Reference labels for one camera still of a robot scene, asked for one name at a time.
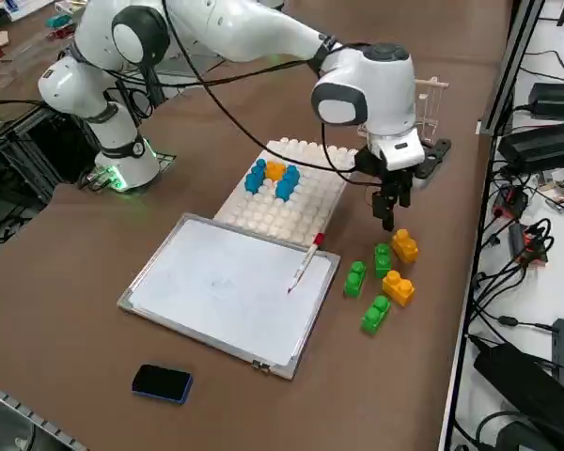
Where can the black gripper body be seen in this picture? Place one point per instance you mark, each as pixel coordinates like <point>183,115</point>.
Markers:
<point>369,162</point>

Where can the green two-stud block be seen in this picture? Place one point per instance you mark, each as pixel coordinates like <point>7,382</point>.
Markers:
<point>375,315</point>
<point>355,281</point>
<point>382,260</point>

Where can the blue three-stud block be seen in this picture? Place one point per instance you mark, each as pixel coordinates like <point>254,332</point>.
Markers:
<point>256,177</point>
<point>287,183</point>

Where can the yellow two-stud block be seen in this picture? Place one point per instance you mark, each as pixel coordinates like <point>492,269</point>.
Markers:
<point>275,171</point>
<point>405,246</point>

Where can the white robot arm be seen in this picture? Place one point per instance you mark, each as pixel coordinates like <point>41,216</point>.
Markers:
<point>244,33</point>

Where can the white studded baseplate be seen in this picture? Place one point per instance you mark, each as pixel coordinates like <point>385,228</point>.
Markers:
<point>310,211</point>

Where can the red-capped whiteboard pen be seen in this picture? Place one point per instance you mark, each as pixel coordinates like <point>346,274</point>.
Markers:
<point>305,263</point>

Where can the yellow block with tag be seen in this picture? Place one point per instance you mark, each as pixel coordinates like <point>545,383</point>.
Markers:
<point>398,289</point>

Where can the black and red plug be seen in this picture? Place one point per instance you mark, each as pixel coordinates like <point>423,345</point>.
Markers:
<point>528,244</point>
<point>512,199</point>

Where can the black power adapter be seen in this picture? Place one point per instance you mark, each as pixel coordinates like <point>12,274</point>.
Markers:
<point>540,141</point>
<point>521,380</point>
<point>559,98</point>

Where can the black and blue eraser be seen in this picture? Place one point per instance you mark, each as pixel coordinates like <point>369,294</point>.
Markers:
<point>162,381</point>

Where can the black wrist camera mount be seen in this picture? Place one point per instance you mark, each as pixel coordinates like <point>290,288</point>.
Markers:
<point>432,157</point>

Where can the aluminium frame post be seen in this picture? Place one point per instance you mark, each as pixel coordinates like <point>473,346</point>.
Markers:
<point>510,70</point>

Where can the whiteboard with metal frame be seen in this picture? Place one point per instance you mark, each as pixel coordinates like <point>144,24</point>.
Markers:
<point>225,291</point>

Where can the slotted aluminium rail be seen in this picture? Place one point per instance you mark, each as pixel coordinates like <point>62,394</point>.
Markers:
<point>28,413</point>

